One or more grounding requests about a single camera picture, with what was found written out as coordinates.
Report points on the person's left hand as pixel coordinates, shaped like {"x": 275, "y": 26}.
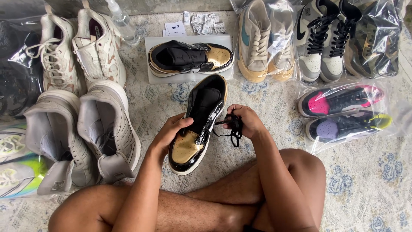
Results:
{"x": 165, "y": 137}

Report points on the person's right hand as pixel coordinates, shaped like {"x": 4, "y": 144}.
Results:
{"x": 251, "y": 124}

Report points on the person's right fingers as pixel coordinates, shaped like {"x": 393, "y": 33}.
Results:
{"x": 234, "y": 111}

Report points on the black shoelace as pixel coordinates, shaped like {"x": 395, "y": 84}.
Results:
{"x": 236, "y": 133}

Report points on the unlaced black gold sneaker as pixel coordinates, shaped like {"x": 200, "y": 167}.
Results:
{"x": 188, "y": 146}

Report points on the beige sneaker with teal stripe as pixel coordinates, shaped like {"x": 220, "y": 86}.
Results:
{"x": 254, "y": 48}

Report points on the plain beige sneaker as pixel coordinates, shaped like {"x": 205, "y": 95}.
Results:
{"x": 283, "y": 61}

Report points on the clear bag with white label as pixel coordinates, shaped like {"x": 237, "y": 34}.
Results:
{"x": 276, "y": 43}

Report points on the white flat board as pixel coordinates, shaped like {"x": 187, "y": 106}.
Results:
{"x": 154, "y": 79}

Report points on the pile of white desiccant packets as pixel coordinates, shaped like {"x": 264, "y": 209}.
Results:
{"x": 207, "y": 24}

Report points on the person's right leg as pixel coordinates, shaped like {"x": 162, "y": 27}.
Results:
{"x": 302, "y": 174}

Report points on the person's leg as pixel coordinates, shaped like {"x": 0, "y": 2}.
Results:
{"x": 190, "y": 212}
{"x": 302, "y": 174}

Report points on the grey black laced sneaker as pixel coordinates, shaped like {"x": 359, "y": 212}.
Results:
{"x": 310, "y": 54}
{"x": 334, "y": 61}

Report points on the white paper card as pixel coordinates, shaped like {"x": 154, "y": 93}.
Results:
{"x": 175, "y": 28}

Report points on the black pink sneaker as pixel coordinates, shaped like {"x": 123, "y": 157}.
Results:
{"x": 341, "y": 100}

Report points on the person's left leg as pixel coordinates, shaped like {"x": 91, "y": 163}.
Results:
{"x": 190, "y": 212}

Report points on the black purple yellow sneaker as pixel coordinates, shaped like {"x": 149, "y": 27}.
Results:
{"x": 347, "y": 127}

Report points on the grey white high-top sneaker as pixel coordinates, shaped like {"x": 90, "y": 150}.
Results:
{"x": 58, "y": 138}
{"x": 109, "y": 129}

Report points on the clear spray bottle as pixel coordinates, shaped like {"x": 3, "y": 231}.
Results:
{"x": 124, "y": 24}

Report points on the blue floral patterned rug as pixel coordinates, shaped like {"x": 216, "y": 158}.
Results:
{"x": 360, "y": 180}

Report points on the white pink laced sneaker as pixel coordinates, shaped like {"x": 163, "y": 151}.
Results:
{"x": 56, "y": 61}
{"x": 96, "y": 51}

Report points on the bag of olive camouflage sneakers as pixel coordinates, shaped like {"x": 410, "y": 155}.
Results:
{"x": 376, "y": 45}

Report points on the large clear plastic bag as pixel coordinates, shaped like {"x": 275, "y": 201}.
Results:
{"x": 397, "y": 119}

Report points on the bag of black shoes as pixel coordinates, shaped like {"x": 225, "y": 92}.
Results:
{"x": 17, "y": 74}

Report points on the bag of green white sneakers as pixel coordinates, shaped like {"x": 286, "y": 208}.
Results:
{"x": 17, "y": 164}

